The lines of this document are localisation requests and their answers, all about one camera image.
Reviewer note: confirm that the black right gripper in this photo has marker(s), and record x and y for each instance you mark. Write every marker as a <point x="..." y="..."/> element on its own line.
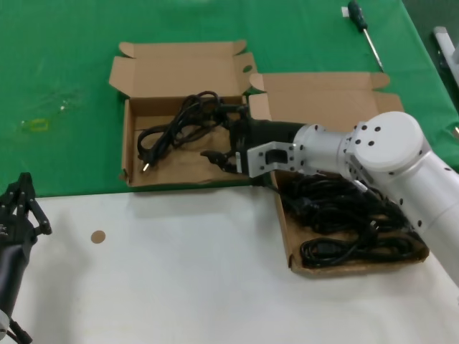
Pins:
<point x="265" y="130"/>

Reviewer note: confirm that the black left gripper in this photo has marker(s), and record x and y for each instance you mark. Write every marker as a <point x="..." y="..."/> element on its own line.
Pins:
<point x="14" y="258"/>

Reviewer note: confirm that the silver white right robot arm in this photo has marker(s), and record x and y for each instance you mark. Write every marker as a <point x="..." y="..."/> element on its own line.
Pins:
<point x="387" y="143"/>

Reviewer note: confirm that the open brown cardboard box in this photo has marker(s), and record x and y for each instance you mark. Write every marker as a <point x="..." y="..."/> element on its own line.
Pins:
<point x="322" y="104"/>
<point x="172" y="161"/>

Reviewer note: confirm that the round brown cardboard disc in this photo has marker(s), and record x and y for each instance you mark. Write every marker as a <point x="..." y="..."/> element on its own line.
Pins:
<point x="98" y="237"/>

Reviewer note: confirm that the clear wrinkled tape patch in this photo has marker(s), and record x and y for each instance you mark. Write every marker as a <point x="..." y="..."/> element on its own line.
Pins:
<point x="68" y="102"/>

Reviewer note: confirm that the green table cloth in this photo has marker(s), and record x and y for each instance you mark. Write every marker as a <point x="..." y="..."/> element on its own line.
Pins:
<point x="71" y="53"/>

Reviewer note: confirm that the small white paper tag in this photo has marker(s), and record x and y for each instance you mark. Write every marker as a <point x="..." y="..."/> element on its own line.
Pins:
<point x="344" y="13"/>

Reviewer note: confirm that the small white yellow object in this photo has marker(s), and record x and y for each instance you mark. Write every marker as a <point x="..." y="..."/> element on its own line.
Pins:
<point x="456" y="130"/>

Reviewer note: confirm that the grey aluminium profile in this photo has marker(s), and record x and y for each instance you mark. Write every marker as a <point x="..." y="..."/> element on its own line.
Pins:
<point x="443" y="41"/>

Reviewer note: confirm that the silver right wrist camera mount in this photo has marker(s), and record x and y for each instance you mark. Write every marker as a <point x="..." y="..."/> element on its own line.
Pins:
<point x="258" y="157"/>

